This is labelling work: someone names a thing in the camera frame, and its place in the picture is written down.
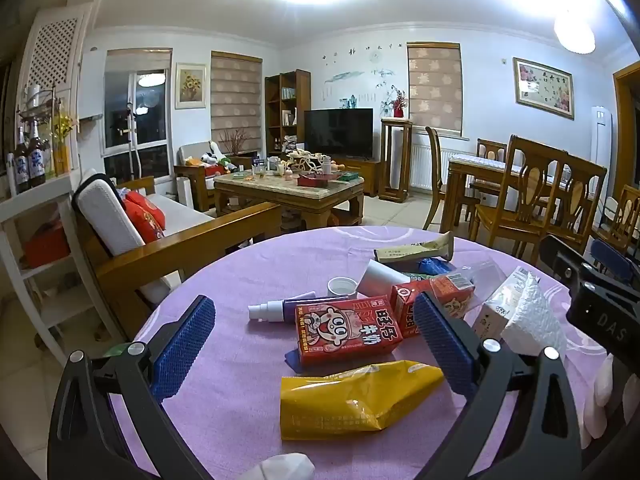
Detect person's left hand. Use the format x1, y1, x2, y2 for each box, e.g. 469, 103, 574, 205
247, 452, 316, 480

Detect red box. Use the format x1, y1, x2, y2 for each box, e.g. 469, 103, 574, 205
24, 221, 72, 269

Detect yellow flowers in vase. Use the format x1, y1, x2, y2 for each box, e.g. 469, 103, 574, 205
51, 102, 77, 177

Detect white shelf unit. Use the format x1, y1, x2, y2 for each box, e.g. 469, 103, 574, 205
0, 174, 128, 366

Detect beige roller blind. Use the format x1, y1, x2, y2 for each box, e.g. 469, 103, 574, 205
406, 41, 464, 137
210, 50, 264, 147

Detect wooden dining table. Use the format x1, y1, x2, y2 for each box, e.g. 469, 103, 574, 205
440, 154, 601, 236

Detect white radiator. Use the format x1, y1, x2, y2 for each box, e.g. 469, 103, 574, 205
409, 141, 483, 192

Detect wooden sofa with white cushions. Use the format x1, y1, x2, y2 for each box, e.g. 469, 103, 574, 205
71, 167, 284, 311

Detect window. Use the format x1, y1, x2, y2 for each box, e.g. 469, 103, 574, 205
102, 48, 174, 183

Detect white purple spray bottle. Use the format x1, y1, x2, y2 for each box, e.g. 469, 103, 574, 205
248, 292, 351, 322

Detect white tissue pack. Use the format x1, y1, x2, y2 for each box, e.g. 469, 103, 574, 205
471, 267, 542, 343

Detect yellow packet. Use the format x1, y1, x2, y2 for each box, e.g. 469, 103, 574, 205
279, 360, 446, 442

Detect white lattice cabinet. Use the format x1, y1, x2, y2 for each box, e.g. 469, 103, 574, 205
17, 2, 95, 171

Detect wooden armchair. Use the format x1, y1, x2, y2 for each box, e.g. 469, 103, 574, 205
173, 141, 238, 212

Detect blue label glass bottle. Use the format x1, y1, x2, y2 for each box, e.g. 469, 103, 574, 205
27, 122, 49, 189
12, 126, 32, 196

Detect wooden coffee table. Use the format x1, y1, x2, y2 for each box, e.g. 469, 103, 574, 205
213, 170, 366, 235

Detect wooden television stand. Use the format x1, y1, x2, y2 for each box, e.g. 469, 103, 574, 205
330, 156, 383, 198

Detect white stuffed toy dog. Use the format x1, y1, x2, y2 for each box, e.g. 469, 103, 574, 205
199, 140, 227, 169

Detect sunflower painting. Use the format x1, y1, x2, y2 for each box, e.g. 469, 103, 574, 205
174, 62, 207, 110

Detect beige packet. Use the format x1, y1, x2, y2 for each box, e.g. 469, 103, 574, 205
373, 231, 455, 266

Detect metal wire rack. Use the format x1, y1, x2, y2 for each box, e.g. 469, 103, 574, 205
16, 84, 57, 128

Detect wooden plant stand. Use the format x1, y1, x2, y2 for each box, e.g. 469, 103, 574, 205
379, 117, 414, 204

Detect red milk carton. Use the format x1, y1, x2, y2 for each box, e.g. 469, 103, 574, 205
389, 275, 476, 339
294, 294, 404, 367

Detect red cushion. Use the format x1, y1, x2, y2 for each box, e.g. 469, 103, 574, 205
120, 189, 167, 245

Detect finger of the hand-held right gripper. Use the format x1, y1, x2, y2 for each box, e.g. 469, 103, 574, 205
590, 238, 637, 283
539, 234, 601, 293

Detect dried branches in vase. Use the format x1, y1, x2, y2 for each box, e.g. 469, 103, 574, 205
219, 128, 252, 157

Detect pile of small table items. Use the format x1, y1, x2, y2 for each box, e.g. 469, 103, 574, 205
235, 149, 361, 189

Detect white standing air conditioner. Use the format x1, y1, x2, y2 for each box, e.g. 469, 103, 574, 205
589, 105, 614, 167

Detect framed floral picture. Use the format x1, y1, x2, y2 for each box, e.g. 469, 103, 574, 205
512, 57, 576, 121

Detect black television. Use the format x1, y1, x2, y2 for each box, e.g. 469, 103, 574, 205
304, 108, 375, 159

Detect white paper cup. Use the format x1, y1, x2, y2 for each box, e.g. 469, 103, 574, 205
356, 258, 412, 298

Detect round ceiling lamp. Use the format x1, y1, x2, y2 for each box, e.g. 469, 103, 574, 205
553, 9, 597, 55

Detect blue packet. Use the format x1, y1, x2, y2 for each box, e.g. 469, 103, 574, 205
417, 257, 457, 277

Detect purple tablecloth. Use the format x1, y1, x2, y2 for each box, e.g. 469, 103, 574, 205
107, 225, 601, 480

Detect clear plastic wrapper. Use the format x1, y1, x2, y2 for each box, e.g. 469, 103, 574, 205
452, 256, 507, 307

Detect red vase with flowers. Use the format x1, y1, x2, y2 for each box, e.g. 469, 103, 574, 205
389, 86, 410, 119

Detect wooden bookshelf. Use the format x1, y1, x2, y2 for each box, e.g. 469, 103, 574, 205
264, 69, 312, 158

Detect person's right hand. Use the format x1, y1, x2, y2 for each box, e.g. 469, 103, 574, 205
582, 354, 630, 453

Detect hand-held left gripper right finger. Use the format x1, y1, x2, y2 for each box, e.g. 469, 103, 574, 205
412, 291, 583, 480

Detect wooden dining chair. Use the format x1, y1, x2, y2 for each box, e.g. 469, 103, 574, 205
520, 151, 609, 267
475, 138, 509, 162
422, 126, 482, 232
469, 134, 569, 262
592, 184, 640, 257

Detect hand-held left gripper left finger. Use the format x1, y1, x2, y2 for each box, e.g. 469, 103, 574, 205
47, 295, 217, 480

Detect metal stand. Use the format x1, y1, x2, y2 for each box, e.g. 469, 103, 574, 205
122, 101, 141, 183

